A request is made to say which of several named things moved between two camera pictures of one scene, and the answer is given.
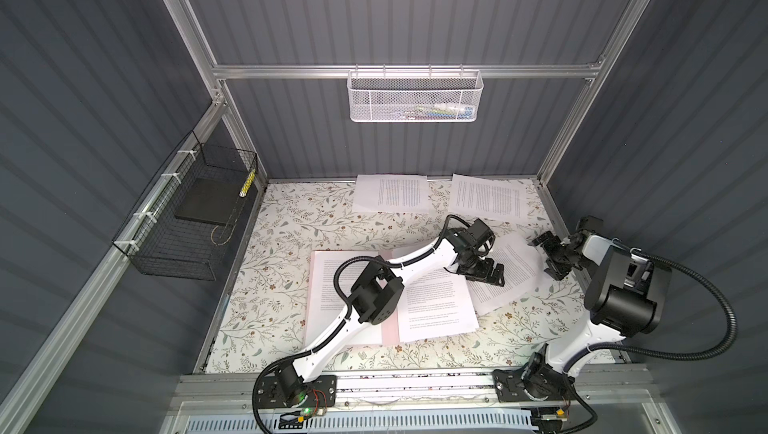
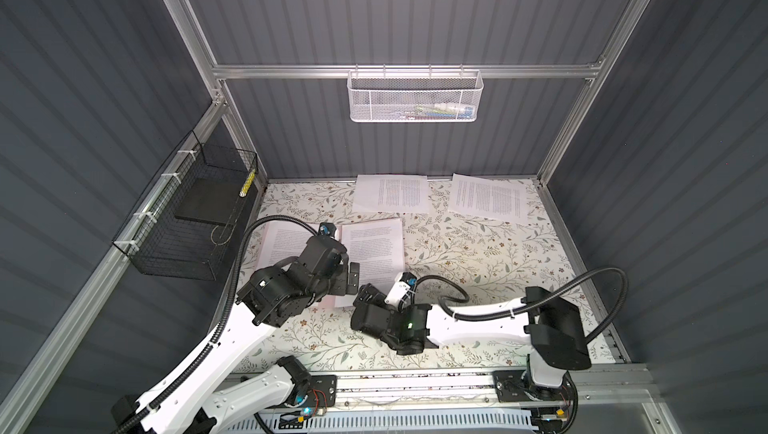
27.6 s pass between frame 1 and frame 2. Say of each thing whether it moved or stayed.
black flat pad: stayed
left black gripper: moved
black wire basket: stayed
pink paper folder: moved
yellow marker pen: stayed
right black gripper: moved
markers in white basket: stayed
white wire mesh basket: stayed
